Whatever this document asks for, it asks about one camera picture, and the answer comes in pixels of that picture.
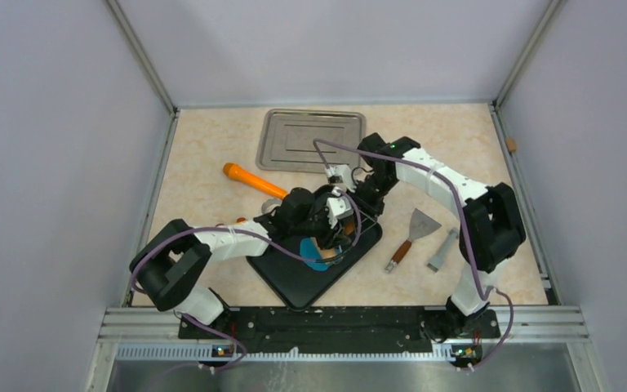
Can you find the metal scraper wooden handle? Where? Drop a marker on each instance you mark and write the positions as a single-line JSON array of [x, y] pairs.
[[421, 225]]

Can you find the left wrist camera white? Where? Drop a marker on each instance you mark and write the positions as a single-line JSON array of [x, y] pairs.
[[338, 205]]

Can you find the round metal cookie cutter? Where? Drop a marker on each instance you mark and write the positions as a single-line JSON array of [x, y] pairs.
[[269, 206]]

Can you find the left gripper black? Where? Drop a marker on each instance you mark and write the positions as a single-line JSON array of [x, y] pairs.
[[331, 237]]

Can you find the silver metal tray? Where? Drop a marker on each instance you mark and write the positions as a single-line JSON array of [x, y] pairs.
[[287, 139]]

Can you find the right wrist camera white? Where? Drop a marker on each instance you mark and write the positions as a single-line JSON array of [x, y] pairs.
[[340, 175]]

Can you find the blue dough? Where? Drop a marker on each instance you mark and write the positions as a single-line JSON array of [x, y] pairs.
[[308, 250]]

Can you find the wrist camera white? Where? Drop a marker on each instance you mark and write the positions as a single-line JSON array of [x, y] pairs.
[[340, 175], [338, 205]]

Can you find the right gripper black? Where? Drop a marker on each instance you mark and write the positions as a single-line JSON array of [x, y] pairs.
[[375, 210]]

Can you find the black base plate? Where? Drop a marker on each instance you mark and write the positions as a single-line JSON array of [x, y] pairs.
[[345, 330]]

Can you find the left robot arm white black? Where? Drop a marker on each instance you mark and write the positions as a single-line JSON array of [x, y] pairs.
[[167, 270]]

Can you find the wooden rolling pin roller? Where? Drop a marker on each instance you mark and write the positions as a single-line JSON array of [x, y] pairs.
[[332, 250]]

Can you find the grey dumbbell-shaped tool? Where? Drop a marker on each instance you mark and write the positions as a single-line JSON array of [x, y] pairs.
[[437, 260]]

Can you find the black baking tray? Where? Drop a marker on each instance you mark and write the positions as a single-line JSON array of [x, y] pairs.
[[298, 285]]

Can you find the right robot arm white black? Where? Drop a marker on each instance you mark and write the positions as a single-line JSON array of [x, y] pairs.
[[491, 228]]

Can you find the small wooden cork piece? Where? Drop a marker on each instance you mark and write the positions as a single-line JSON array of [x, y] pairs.
[[511, 145]]

